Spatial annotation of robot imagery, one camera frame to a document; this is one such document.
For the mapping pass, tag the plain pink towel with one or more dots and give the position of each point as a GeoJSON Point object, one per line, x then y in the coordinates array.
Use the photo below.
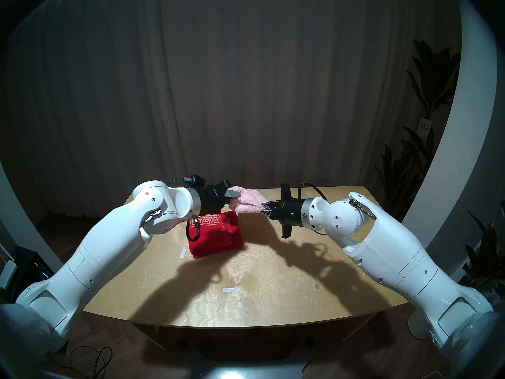
{"type": "Point", "coordinates": [248, 200]}

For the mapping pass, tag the white cylindrical plant pot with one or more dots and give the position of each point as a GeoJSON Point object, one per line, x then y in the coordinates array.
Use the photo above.
{"type": "Point", "coordinates": [416, 327]}

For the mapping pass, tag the red towel with gold pattern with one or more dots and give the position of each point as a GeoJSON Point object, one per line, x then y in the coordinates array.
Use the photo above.
{"type": "Point", "coordinates": [215, 234]}

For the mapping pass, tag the white paper plant tag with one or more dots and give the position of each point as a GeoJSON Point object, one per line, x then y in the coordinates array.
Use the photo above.
{"type": "Point", "coordinates": [425, 128]}

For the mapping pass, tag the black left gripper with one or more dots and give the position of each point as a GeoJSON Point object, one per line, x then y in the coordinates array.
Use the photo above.
{"type": "Point", "coordinates": [209, 200]}

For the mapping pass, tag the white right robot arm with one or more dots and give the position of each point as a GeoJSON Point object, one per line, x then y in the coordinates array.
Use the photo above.
{"type": "Point", "coordinates": [394, 256]}

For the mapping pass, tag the dark potted plant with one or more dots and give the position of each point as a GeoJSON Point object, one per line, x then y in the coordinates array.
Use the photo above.
{"type": "Point", "coordinates": [483, 256]}

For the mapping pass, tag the tall dark leafy plant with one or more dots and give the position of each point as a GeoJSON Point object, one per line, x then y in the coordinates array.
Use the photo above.
{"type": "Point", "coordinates": [434, 78]}

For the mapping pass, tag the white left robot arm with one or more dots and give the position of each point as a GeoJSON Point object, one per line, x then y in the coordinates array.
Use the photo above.
{"type": "Point", "coordinates": [98, 256]}

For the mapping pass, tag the grey pleated curtain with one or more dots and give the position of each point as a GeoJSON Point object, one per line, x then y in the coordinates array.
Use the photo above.
{"type": "Point", "coordinates": [236, 86]}

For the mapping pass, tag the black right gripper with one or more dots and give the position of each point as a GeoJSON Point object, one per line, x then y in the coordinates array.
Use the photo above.
{"type": "Point", "coordinates": [294, 212]}

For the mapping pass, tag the black computer tower with lights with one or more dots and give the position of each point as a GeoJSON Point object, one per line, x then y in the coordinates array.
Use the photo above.
{"type": "Point", "coordinates": [27, 267]}

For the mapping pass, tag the grey metal pedestal base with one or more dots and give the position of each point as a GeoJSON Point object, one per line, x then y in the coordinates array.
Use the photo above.
{"type": "Point", "coordinates": [244, 370]}

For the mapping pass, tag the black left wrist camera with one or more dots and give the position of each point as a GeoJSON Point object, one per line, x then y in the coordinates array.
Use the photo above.
{"type": "Point", "coordinates": [195, 181]}

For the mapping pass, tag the small white box device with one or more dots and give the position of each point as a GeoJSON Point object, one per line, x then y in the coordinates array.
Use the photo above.
{"type": "Point", "coordinates": [7, 274]}

